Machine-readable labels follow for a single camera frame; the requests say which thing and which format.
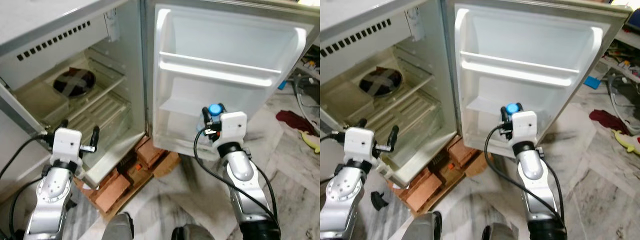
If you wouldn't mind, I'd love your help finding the clear bottle with blue cap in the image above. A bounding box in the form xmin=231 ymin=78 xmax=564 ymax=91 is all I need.
xmin=495 ymin=102 xmax=524 ymax=138
xmin=195 ymin=103 xmax=227 ymax=142

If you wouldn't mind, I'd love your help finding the clear fridge shelf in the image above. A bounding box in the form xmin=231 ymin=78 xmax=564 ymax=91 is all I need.
xmin=327 ymin=53 xmax=435 ymax=126
xmin=11 ymin=54 xmax=127 ymax=127

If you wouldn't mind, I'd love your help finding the ribbed clear crisper cover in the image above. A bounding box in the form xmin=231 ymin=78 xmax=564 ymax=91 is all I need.
xmin=372 ymin=89 xmax=444 ymax=147
xmin=64 ymin=90 xmax=133 ymax=147

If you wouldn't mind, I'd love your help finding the dark round bowl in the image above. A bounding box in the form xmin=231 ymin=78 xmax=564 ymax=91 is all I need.
xmin=358 ymin=67 xmax=404 ymax=98
xmin=52 ymin=68 xmax=97 ymax=99

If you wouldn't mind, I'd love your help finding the red brick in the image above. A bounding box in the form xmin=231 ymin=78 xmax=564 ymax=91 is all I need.
xmin=401 ymin=174 xmax=444 ymax=214
xmin=446 ymin=135 xmax=475 ymax=169
xmin=93 ymin=172 xmax=133 ymax=214
xmin=134 ymin=137 xmax=169 ymax=170

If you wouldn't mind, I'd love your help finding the brown cardboard base sheet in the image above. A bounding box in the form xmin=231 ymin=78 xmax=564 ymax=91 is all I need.
xmin=74 ymin=149 xmax=182 ymax=222
xmin=386 ymin=149 xmax=482 ymax=220

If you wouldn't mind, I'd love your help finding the small black object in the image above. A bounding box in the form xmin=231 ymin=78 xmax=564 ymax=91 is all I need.
xmin=370 ymin=190 xmax=390 ymax=211

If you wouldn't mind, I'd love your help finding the yellow green toy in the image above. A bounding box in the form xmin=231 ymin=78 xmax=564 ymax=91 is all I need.
xmin=299 ymin=129 xmax=321 ymax=155
xmin=613 ymin=128 xmax=640 ymax=157

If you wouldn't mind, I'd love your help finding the dark red cloth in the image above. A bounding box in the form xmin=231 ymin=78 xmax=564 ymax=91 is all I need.
xmin=588 ymin=108 xmax=632 ymax=137
xmin=275 ymin=109 xmax=318 ymax=137

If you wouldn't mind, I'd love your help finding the grey left robot leg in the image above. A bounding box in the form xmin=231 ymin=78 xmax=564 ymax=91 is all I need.
xmin=101 ymin=212 xmax=135 ymax=240
xmin=401 ymin=211 xmax=444 ymax=240

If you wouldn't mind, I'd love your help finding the grey robot leg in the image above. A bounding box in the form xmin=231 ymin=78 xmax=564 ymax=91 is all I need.
xmin=171 ymin=223 xmax=217 ymax=240
xmin=481 ymin=222 xmax=527 ymax=240
xmin=401 ymin=211 xmax=444 ymax=240
xmin=101 ymin=212 xmax=135 ymax=240

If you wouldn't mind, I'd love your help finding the grey right robot leg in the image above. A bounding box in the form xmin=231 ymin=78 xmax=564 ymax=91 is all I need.
xmin=171 ymin=223 xmax=217 ymax=240
xmin=481 ymin=222 xmax=527 ymax=240

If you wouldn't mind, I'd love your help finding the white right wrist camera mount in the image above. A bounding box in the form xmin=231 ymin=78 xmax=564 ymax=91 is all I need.
xmin=219 ymin=111 xmax=249 ymax=146
xmin=509 ymin=110 xmax=538 ymax=146

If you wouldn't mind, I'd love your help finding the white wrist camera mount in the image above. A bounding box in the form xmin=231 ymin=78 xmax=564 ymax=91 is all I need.
xmin=219 ymin=111 xmax=249 ymax=146
xmin=51 ymin=127 xmax=84 ymax=164
xmin=343 ymin=126 xmax=377 ymax=164
xmin=509 ymin=110 xmax=538 ymax=146

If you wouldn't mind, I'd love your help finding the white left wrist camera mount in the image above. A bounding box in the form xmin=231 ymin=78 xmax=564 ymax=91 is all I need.
xmin=51 ymin=127 xmax=84 ymax=164
xmin=343 ymin=126 xmax=377 ymax=164

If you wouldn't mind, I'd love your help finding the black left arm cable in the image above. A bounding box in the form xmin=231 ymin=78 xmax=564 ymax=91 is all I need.
xmin=0 ymin=131 xmax=55 ymax=240
xmin=320 ymin=130 xmax=348 ymax=185

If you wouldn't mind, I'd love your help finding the white door shelf rail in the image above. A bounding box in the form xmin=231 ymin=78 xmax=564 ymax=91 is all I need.
xmin=157 ymin=51 xmax=284 ymax=89
xmin=459 ymin=49 xmax=582 ymax=89

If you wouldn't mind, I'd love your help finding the grey hose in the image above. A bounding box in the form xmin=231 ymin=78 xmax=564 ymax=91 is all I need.
xmin=291 ymin=74 xmax=321 ymax=132
xmin=606 ymin=73 xmax=640 ymax=137

